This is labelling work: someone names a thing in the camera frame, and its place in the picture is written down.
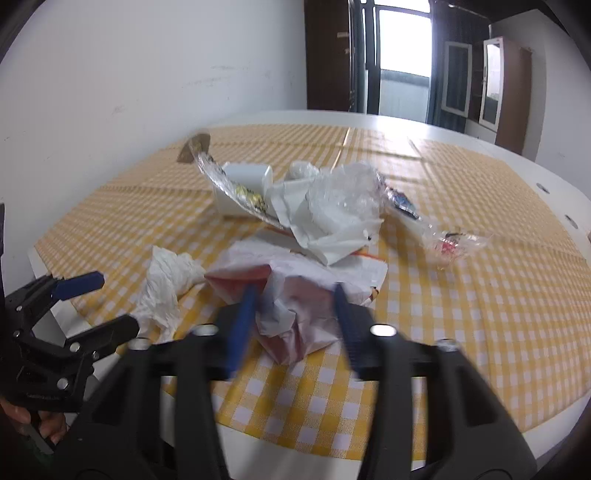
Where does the dark curtain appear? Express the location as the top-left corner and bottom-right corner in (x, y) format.
(427, 0), (491, 134)

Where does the crumpled white paper sheet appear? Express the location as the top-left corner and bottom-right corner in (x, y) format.
(270, 178), (384, 266)

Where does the glass balcony door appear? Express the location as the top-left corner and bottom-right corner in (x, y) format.
(364, 0), (433, 122)

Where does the yellow checkered tablecloth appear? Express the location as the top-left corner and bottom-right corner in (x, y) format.
(34, 124), (591, 462)

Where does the white plastic cup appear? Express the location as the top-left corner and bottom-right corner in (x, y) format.
(213, 161), (274, 217)

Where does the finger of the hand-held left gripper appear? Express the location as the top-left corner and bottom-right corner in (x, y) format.
(8, 271), (105, 334)
(66, 315), (140, 366)

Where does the white paper towel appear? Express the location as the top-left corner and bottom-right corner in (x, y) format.
(135, 246), (206, 344)

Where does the red white paper bag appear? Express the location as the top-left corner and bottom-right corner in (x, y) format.
(204, 240), (389, 365)

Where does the brown cabinet with glass doors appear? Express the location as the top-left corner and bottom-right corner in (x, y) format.
(441, 37), (533, 156)

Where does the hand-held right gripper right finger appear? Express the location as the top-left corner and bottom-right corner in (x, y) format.
(334, 283), (539, 480)

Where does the person's left hand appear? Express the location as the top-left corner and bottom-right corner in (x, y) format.
(0, 399), (70, 448)

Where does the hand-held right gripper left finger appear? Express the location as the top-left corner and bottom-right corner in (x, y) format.
(55, 285), (260, 480)

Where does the clear wrapper with yellow print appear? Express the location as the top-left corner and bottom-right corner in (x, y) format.
(177, 133), (296, 232)

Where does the dark brown wardrobe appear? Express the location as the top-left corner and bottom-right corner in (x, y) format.
(305, 0), (365, 114)

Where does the clear plastic bag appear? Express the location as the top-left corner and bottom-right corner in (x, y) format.
(284, 161), (386, 232)

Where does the clear wrapper blue red print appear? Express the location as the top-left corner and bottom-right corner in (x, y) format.
(381, 178), (492, 268)

